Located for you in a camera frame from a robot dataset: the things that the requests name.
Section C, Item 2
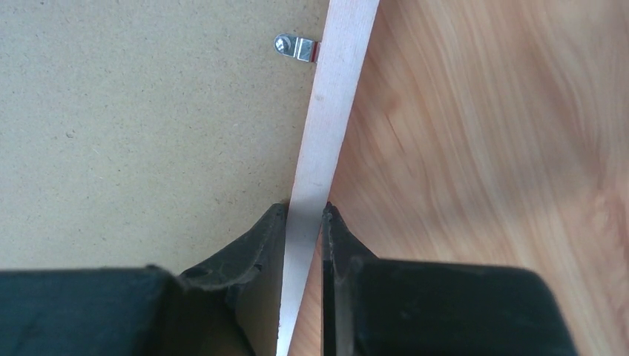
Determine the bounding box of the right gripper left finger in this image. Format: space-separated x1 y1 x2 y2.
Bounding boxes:
1 203 287 355

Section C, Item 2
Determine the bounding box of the brown backing board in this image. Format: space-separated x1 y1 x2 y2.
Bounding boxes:
1 1 328 273

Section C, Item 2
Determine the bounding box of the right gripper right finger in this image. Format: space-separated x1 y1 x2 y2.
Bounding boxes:
321 204 577 355

